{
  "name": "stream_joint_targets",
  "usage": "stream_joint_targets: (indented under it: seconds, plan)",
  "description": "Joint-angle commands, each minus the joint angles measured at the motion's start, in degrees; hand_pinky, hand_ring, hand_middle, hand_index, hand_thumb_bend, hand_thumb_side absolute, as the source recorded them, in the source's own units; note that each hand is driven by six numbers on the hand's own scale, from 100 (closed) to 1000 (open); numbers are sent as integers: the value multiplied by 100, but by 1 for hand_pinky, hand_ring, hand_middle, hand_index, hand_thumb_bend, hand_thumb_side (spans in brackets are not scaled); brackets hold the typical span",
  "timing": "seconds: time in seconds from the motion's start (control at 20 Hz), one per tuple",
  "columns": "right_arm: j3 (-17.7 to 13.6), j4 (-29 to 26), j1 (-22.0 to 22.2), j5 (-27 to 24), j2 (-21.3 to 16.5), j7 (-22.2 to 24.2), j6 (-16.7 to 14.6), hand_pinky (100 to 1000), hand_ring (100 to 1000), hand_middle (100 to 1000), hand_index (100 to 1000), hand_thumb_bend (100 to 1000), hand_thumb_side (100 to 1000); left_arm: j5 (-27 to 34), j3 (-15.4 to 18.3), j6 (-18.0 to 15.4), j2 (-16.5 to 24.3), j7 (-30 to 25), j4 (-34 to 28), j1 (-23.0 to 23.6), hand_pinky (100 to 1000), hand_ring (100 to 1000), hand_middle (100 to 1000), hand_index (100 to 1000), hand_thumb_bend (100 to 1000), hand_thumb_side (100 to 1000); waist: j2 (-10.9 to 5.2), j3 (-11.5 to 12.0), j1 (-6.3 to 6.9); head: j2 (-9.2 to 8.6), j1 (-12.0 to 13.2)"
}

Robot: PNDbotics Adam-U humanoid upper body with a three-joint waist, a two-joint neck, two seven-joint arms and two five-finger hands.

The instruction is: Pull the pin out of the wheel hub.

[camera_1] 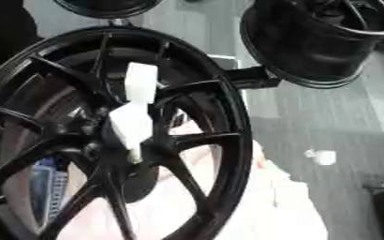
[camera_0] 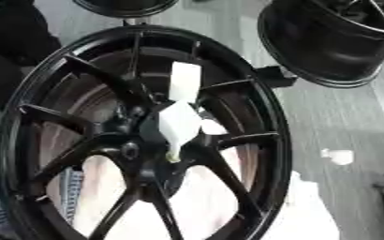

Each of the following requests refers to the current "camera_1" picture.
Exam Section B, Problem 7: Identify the black spoked wheel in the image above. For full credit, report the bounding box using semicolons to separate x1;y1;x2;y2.
0;25;257;240

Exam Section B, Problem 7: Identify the white pin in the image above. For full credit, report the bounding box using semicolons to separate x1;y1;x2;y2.
123;61;161;105
107;102;156;165

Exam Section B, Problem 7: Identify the black wheel rim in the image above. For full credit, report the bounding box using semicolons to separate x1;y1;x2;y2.
52;0;165;20
238;0;384;90

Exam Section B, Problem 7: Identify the small white object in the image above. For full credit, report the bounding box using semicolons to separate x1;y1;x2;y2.
302;147;338;167

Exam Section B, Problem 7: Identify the black mounting bracket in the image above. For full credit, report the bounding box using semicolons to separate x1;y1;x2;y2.
221;66;284;90

